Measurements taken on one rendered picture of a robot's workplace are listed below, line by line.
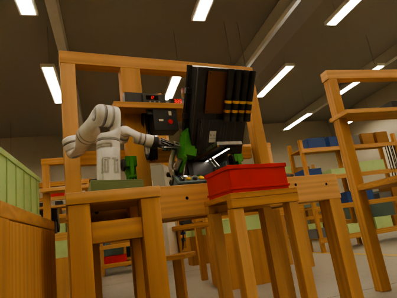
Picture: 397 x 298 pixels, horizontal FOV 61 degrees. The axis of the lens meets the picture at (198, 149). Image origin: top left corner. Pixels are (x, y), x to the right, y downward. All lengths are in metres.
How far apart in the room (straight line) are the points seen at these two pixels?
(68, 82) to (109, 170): 1.13
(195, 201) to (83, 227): 0.64
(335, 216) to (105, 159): 1.38
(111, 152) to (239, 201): 0.54
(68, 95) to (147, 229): 1.32
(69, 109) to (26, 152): 10.35
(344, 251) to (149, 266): 1.27
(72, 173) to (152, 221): 1.03
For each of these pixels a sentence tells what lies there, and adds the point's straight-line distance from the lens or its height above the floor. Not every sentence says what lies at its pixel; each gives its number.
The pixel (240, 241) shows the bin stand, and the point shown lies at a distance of 1.37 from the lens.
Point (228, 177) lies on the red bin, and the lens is 1.41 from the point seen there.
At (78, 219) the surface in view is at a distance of 1.19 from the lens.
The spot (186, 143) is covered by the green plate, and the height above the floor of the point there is 1.18.
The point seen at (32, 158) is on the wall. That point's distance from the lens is 12.52.
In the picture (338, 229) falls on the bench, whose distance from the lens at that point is 2.15.
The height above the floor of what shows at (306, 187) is 0.83.
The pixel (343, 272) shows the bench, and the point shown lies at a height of 0.34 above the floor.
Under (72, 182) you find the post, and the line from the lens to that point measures 2.15.
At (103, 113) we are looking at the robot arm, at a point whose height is 1.17.
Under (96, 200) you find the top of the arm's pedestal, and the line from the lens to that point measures 1.20.
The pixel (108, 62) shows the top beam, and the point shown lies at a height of 1.88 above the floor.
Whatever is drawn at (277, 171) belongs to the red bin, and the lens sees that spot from 1.56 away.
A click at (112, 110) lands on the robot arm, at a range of 1.41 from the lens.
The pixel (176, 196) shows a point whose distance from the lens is 1.62.
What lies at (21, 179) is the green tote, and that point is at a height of 0.91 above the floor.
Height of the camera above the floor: 0.66
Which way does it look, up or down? 14 degrees up
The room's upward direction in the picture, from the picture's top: 8 degrees counter-clockwise
